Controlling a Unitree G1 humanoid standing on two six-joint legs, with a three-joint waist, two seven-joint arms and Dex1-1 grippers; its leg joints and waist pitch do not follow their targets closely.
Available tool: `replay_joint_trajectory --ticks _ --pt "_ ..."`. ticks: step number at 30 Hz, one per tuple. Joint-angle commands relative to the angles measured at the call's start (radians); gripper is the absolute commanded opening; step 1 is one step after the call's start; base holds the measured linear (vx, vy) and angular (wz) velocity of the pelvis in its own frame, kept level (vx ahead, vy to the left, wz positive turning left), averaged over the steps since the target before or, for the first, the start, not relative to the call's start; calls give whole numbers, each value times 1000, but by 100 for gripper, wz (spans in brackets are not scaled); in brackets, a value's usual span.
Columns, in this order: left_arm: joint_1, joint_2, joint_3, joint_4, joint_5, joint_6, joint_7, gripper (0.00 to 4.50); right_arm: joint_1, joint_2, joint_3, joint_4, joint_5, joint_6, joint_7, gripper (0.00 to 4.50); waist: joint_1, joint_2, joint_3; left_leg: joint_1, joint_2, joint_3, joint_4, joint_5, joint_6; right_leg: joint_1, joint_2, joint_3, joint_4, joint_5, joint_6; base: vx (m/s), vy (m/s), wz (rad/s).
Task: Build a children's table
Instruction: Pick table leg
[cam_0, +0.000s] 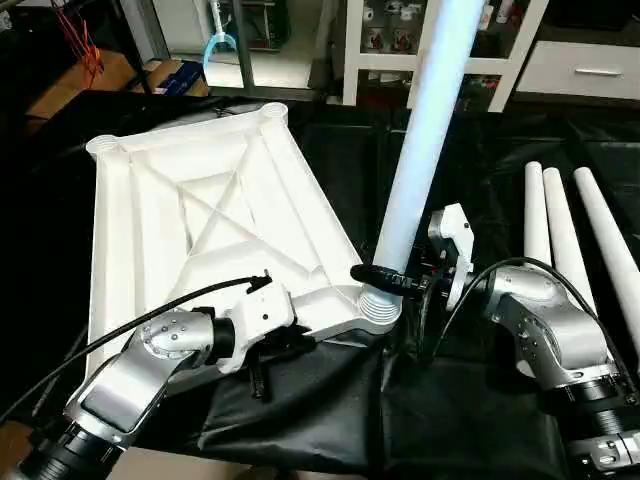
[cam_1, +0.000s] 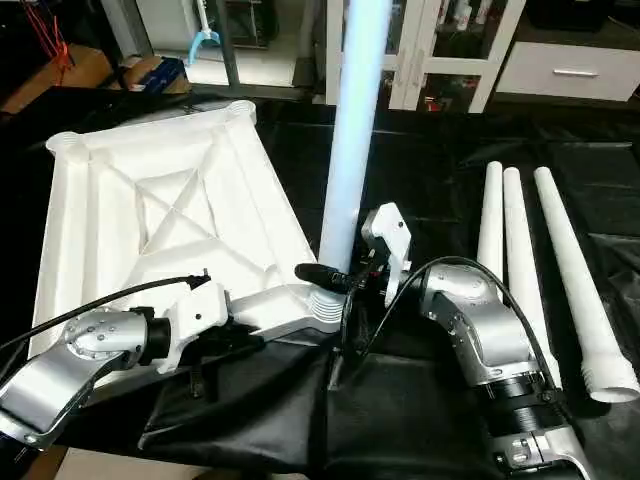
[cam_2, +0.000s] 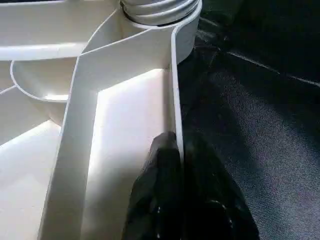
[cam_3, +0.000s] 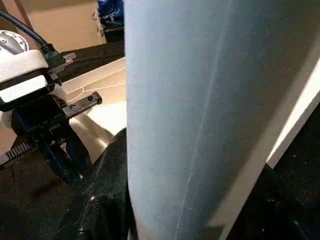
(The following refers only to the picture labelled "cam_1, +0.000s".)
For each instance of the white plastic table leg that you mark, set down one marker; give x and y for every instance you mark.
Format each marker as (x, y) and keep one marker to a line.
(490, 220)
(352, 130)
(525, 280)
(585, 290)

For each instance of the white plastic table top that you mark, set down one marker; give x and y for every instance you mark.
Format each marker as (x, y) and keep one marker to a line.
(150, 200)

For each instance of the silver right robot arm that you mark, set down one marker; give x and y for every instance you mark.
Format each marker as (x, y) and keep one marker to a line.
(480, 330)

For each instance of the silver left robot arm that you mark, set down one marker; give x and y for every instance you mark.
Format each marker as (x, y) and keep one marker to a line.
(70, 355)

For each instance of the black work mat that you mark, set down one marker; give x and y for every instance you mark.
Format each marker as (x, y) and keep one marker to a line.
(440, 170)

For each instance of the white drawer cabinet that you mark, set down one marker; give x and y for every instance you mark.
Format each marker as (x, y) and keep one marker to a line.
(570, 72)
(430, 50)

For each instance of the light blue hanger hook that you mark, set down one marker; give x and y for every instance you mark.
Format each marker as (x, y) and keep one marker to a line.
(203, 42)

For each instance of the small blue box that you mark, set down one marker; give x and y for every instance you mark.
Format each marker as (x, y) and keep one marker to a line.
(155, 73)

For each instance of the cardboard box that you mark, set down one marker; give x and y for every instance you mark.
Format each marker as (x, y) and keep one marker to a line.
(60, 75)

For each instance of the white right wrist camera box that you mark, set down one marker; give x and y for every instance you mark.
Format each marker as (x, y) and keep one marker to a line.
(390, 245)

